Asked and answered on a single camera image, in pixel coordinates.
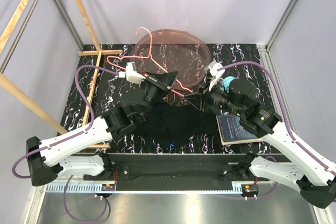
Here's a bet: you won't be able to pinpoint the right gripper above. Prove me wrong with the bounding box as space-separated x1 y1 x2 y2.
184 76 244 117

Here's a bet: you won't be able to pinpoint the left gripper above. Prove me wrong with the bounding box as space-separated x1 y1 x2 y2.
139 71 179 122

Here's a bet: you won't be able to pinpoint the pink wire hanger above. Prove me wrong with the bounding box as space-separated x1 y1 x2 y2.
107 29 198 93

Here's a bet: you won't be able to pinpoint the black t shirt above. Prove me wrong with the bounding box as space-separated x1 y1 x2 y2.
141 100 219 150

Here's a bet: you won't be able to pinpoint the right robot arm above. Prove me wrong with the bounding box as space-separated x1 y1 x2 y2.
186 78 335 209

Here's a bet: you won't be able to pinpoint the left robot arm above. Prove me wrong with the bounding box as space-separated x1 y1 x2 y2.
26 70 178 187

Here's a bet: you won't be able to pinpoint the pink translucent basket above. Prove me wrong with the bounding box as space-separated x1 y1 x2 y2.
130 29 211 90

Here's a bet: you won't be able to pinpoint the teal headphones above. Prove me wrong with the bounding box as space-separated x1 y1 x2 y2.
221 76 238 92

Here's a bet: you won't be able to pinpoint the dark blue book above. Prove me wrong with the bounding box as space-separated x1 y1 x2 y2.
216 114 261 145

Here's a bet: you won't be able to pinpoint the black marbled table mat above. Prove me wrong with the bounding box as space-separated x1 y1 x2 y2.
61 42 302 155

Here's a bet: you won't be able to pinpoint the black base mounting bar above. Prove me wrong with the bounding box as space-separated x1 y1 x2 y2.
83 154 252 194

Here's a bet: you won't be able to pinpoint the wooden clothes rack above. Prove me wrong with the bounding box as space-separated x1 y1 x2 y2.
1 0 112 153

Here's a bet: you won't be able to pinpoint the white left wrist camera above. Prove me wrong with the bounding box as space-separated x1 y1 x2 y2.
118 62 146 84

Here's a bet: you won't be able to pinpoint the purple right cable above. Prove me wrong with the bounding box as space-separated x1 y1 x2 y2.
217 60 330 169

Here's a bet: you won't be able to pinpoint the purple cable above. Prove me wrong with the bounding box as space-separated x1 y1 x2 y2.
12 65 121 179
217 60 330 169

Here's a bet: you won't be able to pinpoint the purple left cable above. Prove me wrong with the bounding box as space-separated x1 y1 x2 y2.
12 65 121 179

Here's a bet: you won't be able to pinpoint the aluminium cage frame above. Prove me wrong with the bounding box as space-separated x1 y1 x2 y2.
256 0 333 224

